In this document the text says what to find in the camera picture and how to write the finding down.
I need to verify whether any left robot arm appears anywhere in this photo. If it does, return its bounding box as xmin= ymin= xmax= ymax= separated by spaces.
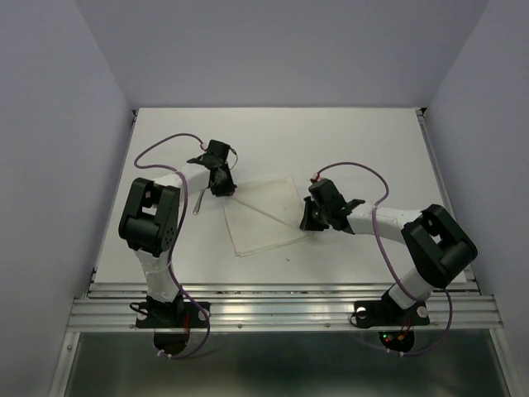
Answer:
xmin=118 ymin=140 xmax=236 ymax=329

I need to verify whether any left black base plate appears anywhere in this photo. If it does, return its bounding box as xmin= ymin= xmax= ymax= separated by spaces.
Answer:
xmin=129 ymin=297 xmax=207 ymax=329

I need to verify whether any silver table knife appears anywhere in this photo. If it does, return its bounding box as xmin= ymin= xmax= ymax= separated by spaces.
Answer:
xmin=193 ymin=189 xmax=206 ymax=215

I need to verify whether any white cloth napkin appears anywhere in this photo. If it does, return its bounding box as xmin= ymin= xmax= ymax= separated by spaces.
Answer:
xmin=223 ymin=175 xmax=308 ymax=257

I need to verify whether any aluminium front rail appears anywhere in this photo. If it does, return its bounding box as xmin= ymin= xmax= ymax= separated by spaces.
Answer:
xmin=67 ymin=282 xmax=503 ymax=332

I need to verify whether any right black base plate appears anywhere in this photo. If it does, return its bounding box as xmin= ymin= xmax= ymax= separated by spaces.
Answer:
xmin=349 ymin=299 xmax=430 ymax=329

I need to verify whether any aluminium right side rail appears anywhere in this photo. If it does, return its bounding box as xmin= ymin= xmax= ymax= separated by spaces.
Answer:
xmin=414 ymin=108 xmax=480 ymax=293

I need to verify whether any aluminium rail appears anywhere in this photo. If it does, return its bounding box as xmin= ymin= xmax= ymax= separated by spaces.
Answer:
xmin=414 ymin=108 xmax=480 ymax=293
xmin=67 ymin=282 xmax=503 ymax=332

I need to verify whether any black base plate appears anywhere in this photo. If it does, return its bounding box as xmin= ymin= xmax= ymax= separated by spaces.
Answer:
xmin=129 ymin=297 xmax=207 ymax=329
xmin=349 ymin=299 xmax=430 ymax=329

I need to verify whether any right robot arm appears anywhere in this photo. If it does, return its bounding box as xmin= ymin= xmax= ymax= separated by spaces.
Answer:
xmin=300 ymin=177 xmax=478 ymax=329

